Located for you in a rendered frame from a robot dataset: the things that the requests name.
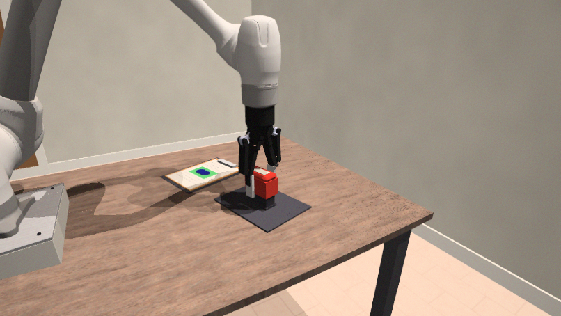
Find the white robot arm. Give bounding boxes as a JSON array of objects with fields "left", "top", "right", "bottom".
[{"left": 0, "top": 0, "right": 281, "bottom": 239}]

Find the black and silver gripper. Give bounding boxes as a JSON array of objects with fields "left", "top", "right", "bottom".
[{"left": 237, "top": 105, "right": 281, "bottom": 198}]

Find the red self-inking stamp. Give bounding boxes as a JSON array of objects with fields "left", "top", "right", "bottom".
[{"left": 247, "top": 166, "right": 278, "bottom": 210}]

